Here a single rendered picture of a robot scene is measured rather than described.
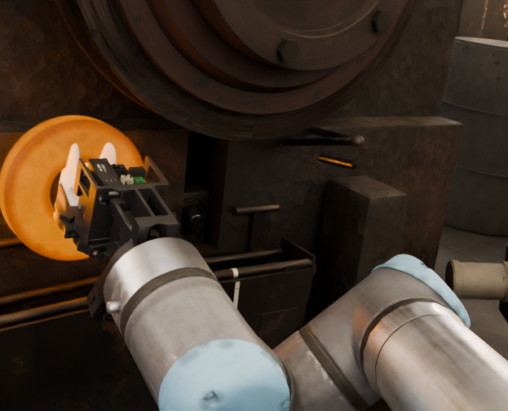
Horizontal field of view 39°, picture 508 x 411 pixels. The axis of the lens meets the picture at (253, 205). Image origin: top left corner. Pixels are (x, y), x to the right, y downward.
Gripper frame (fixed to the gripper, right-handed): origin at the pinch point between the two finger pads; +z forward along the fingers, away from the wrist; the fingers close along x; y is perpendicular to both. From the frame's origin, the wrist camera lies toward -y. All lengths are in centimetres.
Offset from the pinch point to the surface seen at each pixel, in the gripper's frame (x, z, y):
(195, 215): -19.3, 4.6, -10.9
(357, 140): -27.6, -10.5, 9.3
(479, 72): -241, 143, -49
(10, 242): 5.6, 2.0, -10.4
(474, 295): -57, -15, -15
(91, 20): 0.4, 1.0, 16.6
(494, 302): -191, 54, -102
